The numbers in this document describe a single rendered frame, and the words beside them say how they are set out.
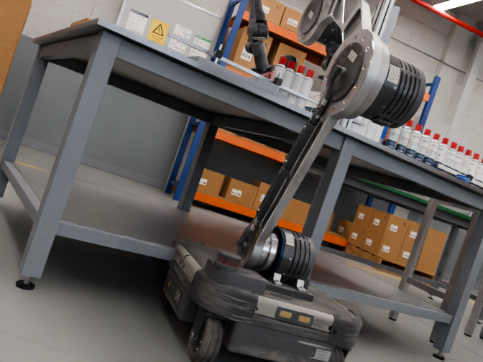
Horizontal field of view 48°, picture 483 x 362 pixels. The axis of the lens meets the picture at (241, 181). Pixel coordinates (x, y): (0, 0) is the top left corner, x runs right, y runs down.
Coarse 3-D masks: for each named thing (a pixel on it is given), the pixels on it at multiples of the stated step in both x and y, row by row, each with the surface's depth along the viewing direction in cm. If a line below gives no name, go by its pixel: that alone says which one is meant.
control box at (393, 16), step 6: (396, 6) 243; (390, 12) 244; (396, 12) 243; (390, 18) 244; (396, 18) 243; (390, 24) 244; (384, 30) 244; (390, 30) 244; (384, 36) 244; (390, 36) 244
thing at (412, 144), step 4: (416, 124) 287; (416, 128) 286; (420, 128) 286; (412, 132) 287; (416, 132) 285; (412, 136) 286; (416, 136) 285; (412, 140) 285; (416, 140) 285; (408, 144) 286; (412, 144) 285; (416, 144) 285; (408, 148) 285; (412, 148) 285; (416, 148) 286; (408, 152) 285; (412, 152) 285; (408, 156) 285; (412, 156) 285
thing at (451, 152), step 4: (452, 144) 301; (456, 144) 301; (452, 148) 301; (448, 152) 301; (452, 152) 300; (448, 156) 300; (452, 156) 300; (444, 160) 302; (448, 160) 300; (452, 160) 300; (444, 164) 301; (448, 164) 300; (448, 172) 301
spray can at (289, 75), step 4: (288, 64) 243; (292, 64) 242; (288, 68) 242; (292, 68) 242; (288, 72) 241; (292, 72) 241; (284, 76) 242; (288, 76) 241; (292, 76) 242; (284, 80) 241; (288, 80) 241; (292, 80) 243; (284, 84) 241; (288, 84) 242; (280, 88) 242; (280, 92) 241; (284, 92) 241
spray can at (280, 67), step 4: (280, 60) 239; (284, 60) 239; (280, 64) 239; (284, 64) 239; (276, 68) 239; (280, 68) 238; (284, 68) 239; (276, 72) 239; (280, 72) 238; (284, 72) 239; (272, 76) 239; (276, 76) 238
